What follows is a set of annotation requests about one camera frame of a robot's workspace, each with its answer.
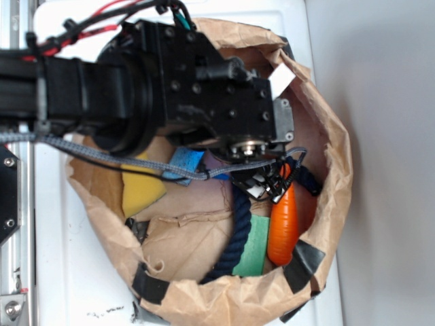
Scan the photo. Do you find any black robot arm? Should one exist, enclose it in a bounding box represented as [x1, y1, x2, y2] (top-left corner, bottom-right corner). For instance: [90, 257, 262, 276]
[1, 20, 294, 162]

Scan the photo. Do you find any grey braided cable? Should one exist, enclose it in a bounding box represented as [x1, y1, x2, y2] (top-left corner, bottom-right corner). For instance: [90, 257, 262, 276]
[0, 131, 307, 181]

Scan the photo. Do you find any dark blue rope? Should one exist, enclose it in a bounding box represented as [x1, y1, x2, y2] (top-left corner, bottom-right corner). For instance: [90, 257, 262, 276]
[199, 155, 323, 285]

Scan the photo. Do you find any black bracket on rail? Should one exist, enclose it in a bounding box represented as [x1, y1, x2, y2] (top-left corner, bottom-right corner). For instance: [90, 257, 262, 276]
[0, 145, 21, 246]

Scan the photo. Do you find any green block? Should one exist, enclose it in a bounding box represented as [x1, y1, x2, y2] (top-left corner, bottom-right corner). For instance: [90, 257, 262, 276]
[232, 215, 270, 277]

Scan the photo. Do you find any aluminium rail frame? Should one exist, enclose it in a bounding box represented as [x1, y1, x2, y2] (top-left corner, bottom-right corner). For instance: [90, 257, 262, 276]
[1, 1, 37, 325]

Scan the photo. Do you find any orange plastic carrot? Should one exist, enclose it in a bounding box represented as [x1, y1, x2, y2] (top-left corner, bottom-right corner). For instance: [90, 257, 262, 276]
[267, 181, 299, 266]

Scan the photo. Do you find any brown paper bag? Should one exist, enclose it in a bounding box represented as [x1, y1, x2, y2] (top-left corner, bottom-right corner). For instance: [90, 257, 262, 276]
[66, 18, 353, 325]

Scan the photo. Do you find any blue sponge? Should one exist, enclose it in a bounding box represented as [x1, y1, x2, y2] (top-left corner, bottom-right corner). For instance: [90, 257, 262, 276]
[162, 147, 205, 187]

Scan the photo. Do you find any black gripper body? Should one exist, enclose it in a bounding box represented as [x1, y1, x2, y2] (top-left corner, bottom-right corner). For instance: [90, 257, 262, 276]
[97, 20, 294, 160]

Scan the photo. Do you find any yellow sponge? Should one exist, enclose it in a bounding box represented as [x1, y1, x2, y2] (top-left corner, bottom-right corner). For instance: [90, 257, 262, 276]
[121, 164, 167, 218]

